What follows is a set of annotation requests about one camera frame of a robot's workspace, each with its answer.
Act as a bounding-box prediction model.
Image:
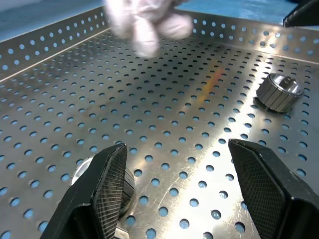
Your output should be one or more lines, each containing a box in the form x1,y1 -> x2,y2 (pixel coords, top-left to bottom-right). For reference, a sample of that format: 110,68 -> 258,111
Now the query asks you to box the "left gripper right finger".
228,138 -> 319,239

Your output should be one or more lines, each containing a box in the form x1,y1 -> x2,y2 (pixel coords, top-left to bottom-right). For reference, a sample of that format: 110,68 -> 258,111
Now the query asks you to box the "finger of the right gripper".
283,0 -> 319,28

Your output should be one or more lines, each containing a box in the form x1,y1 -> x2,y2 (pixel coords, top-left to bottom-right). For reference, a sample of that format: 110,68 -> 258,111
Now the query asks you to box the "white gloved person hand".
104,0 -> 194,59

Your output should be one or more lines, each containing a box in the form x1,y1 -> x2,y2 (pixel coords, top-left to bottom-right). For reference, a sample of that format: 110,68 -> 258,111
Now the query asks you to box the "perforated metal tray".
0,4 -> 319,239

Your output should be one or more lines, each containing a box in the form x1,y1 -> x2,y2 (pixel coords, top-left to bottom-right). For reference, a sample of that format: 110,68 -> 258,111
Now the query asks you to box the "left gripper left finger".
48,143 -> 129,239

